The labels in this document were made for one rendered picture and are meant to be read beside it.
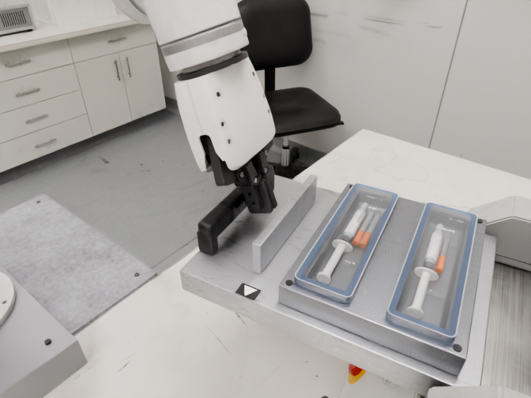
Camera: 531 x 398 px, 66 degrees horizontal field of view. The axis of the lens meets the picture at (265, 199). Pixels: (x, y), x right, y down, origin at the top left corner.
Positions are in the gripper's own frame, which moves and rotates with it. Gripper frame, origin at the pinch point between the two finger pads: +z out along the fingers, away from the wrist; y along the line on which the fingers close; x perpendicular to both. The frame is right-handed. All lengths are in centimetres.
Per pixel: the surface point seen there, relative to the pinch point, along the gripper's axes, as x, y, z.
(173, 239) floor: -119, -76, 64
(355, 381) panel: 7.0, 3.0, 25.9
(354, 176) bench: -11, -51, 24
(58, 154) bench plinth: -221, -102, 22
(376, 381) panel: 11.1, 5.1, 21.9
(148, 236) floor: -130, -72, 60
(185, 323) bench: -19.8, 3.6, 20.6
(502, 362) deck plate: 23.8, 3.3, 17.3
